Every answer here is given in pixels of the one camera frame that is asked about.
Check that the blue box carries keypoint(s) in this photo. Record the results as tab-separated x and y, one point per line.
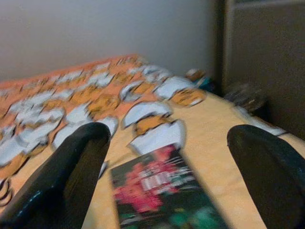
206	83

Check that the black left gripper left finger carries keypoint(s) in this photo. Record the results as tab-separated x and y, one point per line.
59	181

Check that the dark green red book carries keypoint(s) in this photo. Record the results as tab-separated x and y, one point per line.
162	190

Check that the dark brown wardrobe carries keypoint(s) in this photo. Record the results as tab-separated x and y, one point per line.
267	59

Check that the small brown plush toy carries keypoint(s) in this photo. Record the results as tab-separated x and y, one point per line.
195	74

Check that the yellow cartoon egg blanket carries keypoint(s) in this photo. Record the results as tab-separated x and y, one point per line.
207	133

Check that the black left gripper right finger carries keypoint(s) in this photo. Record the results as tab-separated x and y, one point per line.
274	181

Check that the clear crinkled plastic bag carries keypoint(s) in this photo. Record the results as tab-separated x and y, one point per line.
245	97

